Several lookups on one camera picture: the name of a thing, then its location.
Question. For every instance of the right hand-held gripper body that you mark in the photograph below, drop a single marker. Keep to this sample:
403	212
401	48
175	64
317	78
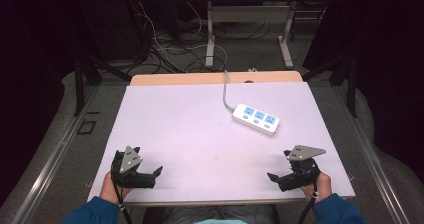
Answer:
301	170

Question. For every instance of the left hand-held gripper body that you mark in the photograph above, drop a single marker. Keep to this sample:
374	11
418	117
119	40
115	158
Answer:
130	170

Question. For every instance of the person's right hand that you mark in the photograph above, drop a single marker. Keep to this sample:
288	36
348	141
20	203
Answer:
322	185

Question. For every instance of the person's left hand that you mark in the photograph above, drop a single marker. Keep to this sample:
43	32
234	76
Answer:
108	190

